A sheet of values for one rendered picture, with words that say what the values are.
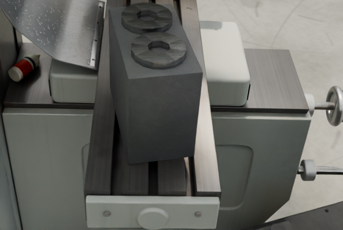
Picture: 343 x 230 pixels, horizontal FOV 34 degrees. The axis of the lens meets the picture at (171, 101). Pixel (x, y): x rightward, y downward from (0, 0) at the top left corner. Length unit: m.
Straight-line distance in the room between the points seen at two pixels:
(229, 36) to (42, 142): 0.57
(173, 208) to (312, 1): 2.81
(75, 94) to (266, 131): 0.50
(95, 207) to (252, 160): 0.70
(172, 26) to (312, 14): 2.56
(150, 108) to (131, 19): 0.17
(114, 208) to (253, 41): 2.29
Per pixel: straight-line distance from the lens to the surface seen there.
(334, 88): 1.66
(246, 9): 3.44
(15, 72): 1.49
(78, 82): 1.37
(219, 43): 1.50
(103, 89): 1.14
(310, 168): 1.60
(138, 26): 0.96
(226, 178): 1.60
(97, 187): 0.95
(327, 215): 1.47
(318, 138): 2.59
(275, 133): 1.50
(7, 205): 1.65
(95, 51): 1.38
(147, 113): 0.91
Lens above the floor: 1.67
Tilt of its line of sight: 39 degrees down
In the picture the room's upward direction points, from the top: 4 degrees clockwise
